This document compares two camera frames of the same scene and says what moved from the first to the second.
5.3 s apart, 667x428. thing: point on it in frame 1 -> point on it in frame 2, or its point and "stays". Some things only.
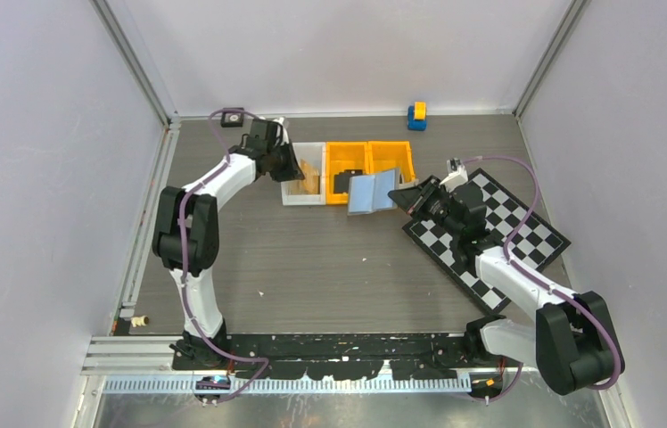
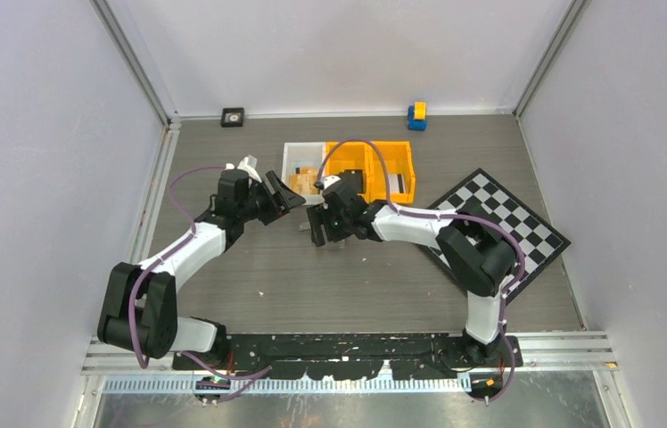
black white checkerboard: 537,243 stays
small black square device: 232,117 stays
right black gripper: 413,200 -> 317,214
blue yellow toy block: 417,116 stays
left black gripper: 292,169 -> 282,201
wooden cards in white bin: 310,184 stays
